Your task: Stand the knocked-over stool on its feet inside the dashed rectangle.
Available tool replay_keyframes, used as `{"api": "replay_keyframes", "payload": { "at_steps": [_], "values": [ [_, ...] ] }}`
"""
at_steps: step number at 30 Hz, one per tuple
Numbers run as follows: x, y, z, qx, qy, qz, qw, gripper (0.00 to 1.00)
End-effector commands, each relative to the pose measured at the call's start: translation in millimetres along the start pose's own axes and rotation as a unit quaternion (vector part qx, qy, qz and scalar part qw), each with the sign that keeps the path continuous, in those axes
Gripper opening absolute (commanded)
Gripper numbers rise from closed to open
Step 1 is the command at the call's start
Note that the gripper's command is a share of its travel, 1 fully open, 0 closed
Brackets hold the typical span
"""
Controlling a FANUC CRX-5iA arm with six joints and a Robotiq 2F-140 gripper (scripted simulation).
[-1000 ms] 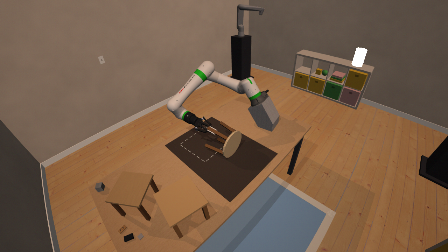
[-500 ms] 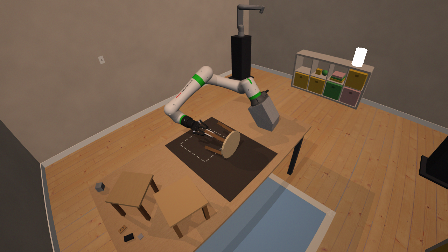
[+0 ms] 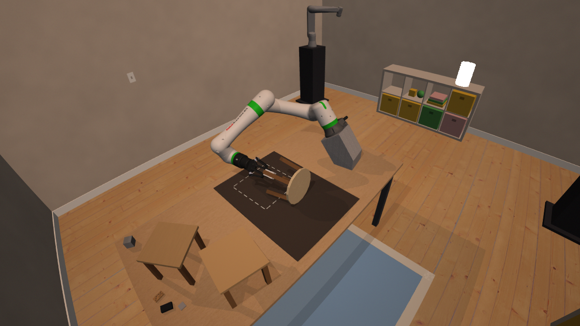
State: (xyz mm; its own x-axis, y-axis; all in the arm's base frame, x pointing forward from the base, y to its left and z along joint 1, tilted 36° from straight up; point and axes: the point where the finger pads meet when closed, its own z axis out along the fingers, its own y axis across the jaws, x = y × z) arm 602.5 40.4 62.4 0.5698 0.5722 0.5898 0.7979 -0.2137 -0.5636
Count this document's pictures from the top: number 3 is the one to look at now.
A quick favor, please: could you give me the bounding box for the dark brown rectangular mat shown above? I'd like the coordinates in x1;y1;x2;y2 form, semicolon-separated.
214;151;359;262

